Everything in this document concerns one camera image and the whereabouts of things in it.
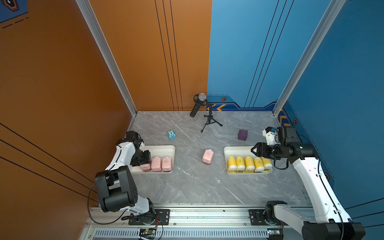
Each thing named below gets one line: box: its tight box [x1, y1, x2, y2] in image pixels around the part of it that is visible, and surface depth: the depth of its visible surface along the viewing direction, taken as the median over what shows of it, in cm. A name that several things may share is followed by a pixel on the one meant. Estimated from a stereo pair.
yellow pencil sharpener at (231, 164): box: [227, 155, 237, 173], surface depth 86 cm
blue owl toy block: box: [167, 130, 177, 140], surface depth 107 cm
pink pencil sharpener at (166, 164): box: [161, 156, 173, 172], surface depth 86 cm
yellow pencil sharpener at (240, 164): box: [236, 155, 246, 171], surface depth 86 cm
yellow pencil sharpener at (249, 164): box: [245, 155, 255, 171], surface depth 86 cm
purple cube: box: [238, 129, 248, 141], surface depth 104 cm
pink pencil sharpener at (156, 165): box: [151, 156, 162, 172], surface depth 86 cm
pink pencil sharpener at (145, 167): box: [140, 163, 151, 172], surface depth 86 cm
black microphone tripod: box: [201, 103, 223, 133], surface depth 108 cm
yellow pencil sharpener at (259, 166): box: [253, 156, 265, 173], surface depth 85 cm
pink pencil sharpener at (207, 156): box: [202, 149, 214, 164], surface depth 89 cm
